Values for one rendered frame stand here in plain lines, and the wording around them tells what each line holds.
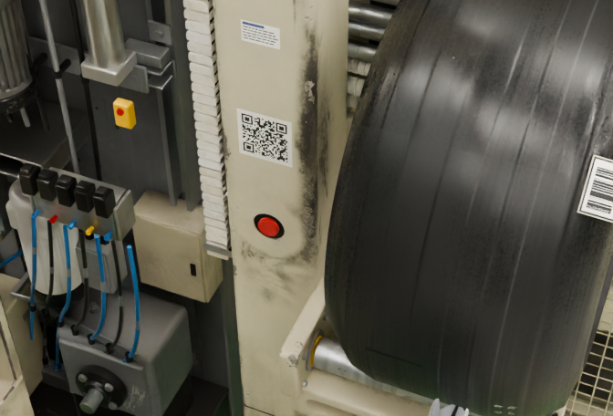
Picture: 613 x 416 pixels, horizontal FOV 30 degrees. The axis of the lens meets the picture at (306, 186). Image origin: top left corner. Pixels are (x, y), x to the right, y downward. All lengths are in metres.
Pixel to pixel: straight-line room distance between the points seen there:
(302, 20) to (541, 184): 0.34
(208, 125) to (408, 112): 0.38
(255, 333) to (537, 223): 0.68
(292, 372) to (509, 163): 0.53
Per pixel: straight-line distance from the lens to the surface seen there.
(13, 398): 1.65
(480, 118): 1.19
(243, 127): 1.45
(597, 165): 1.18
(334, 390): 1.62
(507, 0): 1.27
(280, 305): 1.67
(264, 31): 1.35
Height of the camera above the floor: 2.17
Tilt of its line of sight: 43 degrees down
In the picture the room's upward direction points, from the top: 1 degrees counter-clockwise
